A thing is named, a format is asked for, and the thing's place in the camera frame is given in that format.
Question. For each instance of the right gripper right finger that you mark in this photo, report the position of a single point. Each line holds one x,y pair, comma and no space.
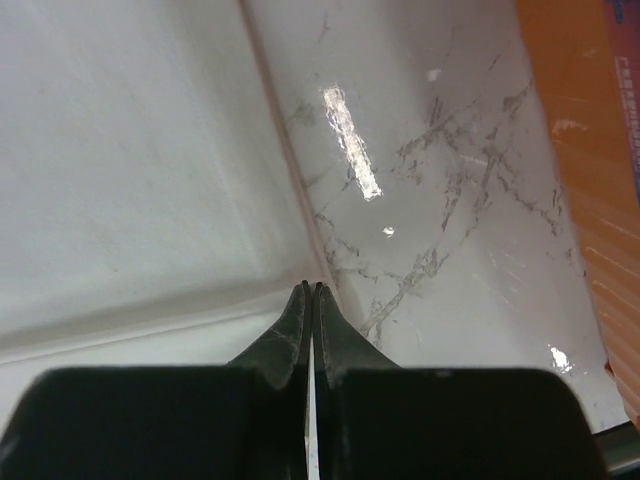
377,420

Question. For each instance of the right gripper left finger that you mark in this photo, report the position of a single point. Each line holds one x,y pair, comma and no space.
241,420

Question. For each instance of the white coca-cola t-shirt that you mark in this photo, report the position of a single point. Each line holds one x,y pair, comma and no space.
144,175

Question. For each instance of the orange plastic basket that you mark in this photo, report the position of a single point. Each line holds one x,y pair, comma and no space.
585,60

